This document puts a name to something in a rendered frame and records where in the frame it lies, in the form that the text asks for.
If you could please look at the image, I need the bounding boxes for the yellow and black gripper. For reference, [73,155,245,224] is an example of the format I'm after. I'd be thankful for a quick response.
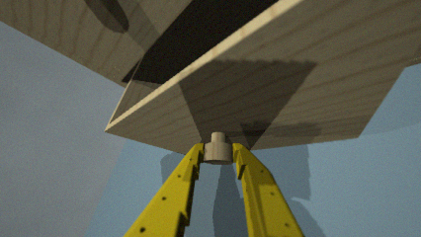
[124,143,305,237]

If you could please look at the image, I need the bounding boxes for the tan wooden chest of drawers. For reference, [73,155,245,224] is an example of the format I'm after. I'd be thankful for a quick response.
[0,0,192,88]

